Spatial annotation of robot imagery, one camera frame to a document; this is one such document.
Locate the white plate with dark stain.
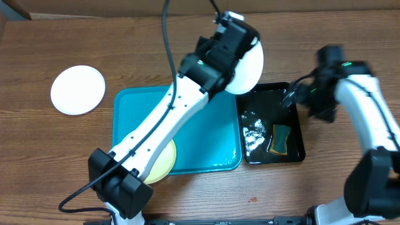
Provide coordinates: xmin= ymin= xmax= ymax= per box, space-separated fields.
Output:
xmin=225 ymin=41 xmax=264 ymax=95

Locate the green yellow sponge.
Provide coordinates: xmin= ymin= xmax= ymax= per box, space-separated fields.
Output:
xmin=269 ymin=124 xmax=291 ymax=156

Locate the yellow plate with stain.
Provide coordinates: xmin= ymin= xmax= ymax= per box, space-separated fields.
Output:
xmin=112 ymin=129 xmax=177 ymax=184

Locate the white plate with red stain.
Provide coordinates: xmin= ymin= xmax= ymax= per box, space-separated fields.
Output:
xmin=50 ymin=65 xmax=106 ymax=116

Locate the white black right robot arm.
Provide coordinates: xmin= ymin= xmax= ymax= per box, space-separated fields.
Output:
xmin=282 ymin=45 xmax=399 ymax=225

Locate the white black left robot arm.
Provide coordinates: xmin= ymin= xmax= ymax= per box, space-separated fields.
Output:
xmin=88 ymin=11 xmax=263 ymax=224

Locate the black plastic tray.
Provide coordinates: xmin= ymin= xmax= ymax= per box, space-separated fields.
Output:
xmin=236 ymin=82 xmax=306 ymax=165

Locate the blue plastic tray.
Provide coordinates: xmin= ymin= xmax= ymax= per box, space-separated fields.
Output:
xmin=112 ymin=86 xmax=242 ymax=175

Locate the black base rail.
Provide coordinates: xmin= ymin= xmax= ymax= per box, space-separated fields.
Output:
xmin=83 ymin=215 xmax=313 ymax=225

